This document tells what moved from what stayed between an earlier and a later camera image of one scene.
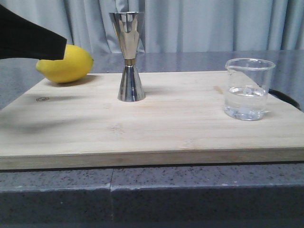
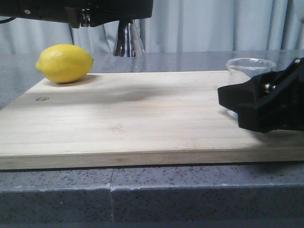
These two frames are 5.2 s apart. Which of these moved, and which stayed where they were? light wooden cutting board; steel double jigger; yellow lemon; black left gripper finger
Moved: steel double jigger; black left gripper finger
Stayed: light wooden cutting board; yellow lemon
